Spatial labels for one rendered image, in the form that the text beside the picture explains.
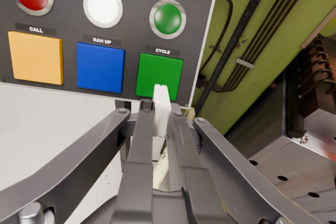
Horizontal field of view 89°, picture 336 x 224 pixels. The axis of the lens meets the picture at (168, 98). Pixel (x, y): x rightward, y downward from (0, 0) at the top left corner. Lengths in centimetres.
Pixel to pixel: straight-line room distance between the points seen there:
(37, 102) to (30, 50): 135
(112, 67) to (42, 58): 11
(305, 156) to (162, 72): 39
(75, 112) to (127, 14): 129
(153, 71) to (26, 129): 135
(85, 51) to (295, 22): 47
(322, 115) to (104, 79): 46
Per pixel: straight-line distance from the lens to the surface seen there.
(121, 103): 56
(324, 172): 57
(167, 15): 30
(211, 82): 62
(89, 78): 32
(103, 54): 30
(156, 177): 60
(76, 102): 160
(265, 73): 60
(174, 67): 30
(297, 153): 52
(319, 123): 53
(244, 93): 65
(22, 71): 37
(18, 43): 36
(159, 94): 17
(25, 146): 150
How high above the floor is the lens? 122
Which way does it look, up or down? 49 degrees down
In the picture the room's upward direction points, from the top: 15 degrees clockwise
